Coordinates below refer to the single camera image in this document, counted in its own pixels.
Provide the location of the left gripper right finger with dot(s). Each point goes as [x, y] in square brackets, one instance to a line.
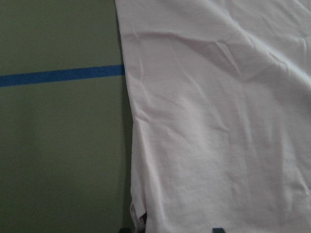
[217, 230]

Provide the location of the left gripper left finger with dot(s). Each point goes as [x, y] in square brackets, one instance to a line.
[125, 230]

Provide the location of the pink Snoopy t-shirt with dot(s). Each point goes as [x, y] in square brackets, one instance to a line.
[220, 93]

